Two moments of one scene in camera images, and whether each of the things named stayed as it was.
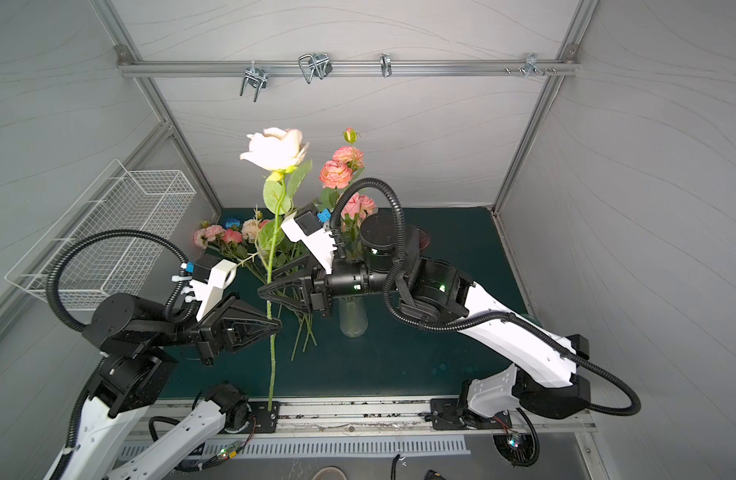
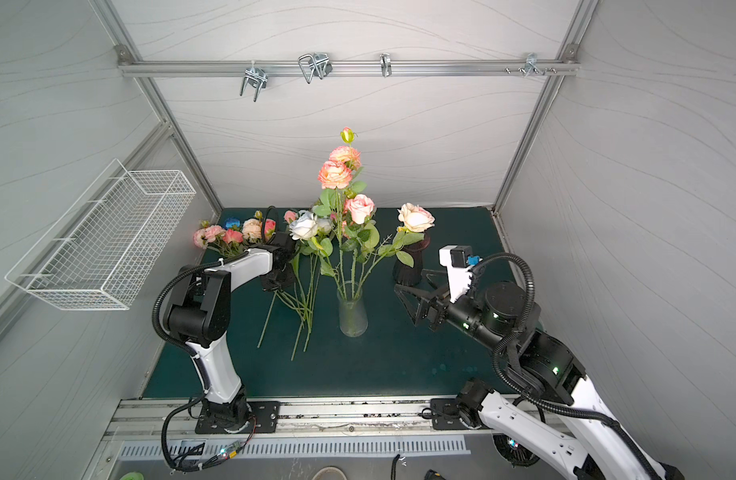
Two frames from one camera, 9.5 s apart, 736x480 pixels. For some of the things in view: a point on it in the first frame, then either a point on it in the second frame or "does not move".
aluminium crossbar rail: [314, 67] does not move
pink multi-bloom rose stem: [354, 210] does not move
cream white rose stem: [282, 152] → [414, 219]
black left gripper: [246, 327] → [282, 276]
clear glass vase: [353, 315] does not move
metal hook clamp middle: [316, 64] does not move
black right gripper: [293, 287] → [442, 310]
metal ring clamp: [385, 63] does not move
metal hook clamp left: [256, 78] does not move
